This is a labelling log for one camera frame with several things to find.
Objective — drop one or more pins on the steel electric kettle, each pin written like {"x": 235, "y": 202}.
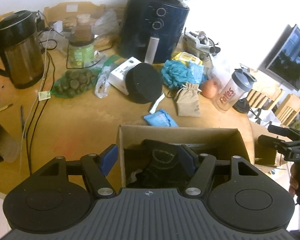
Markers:
{"x": 20, "y": 49}

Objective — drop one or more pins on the white product box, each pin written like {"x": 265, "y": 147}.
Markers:
{"x": 117, "y": 77}

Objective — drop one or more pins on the teal bath loofah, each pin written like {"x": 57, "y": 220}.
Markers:
{"x": 175, "y": 74}

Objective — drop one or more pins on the black round stand base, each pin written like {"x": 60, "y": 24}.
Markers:
{"x": 242, "y": 106}

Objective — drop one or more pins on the blue wet wipes pack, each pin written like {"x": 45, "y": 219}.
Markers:
{"x": 160, "y": 119}

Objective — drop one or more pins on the green net bag of nuts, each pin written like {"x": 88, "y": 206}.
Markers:
{"x": 75, "y": 82}

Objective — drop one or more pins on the grey lid shaker bottle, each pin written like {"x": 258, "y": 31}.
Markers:
{"x": 241, "y": 83}

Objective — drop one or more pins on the clear crumpled plastic bag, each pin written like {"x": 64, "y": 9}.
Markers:
{"x": 102, "y": 85}

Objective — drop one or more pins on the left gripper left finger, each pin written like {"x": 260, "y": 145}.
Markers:
{"x": 108, "y": 158}

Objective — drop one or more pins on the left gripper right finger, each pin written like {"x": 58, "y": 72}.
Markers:
{"x": 188, "y": 159}

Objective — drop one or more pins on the wooden chair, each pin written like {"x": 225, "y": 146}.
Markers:
{"x": 266, "y": 110}

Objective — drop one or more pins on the person's right hand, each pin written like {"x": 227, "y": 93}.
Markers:
{"x": 294, "y": 178}

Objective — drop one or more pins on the cardboard box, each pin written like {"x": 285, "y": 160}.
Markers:
{"x": 223, "y": 143}

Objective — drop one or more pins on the yellow wipes pack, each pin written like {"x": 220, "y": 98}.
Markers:
{"x": 187, "y": 58}

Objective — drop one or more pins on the television screen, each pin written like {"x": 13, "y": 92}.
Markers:
{"x": 283, "y": 61}

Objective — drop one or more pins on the red apple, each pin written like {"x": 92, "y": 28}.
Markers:
{"x": 210, "y": 89}

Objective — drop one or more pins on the black round foam cushion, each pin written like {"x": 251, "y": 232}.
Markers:
{"x": 143, "y": 83}

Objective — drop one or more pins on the green label jar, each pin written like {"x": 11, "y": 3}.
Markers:
{"x": 81, "y": 43}

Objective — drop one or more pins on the dark blue air fryer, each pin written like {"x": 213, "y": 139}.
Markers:
{"x": 146, "y": 19}

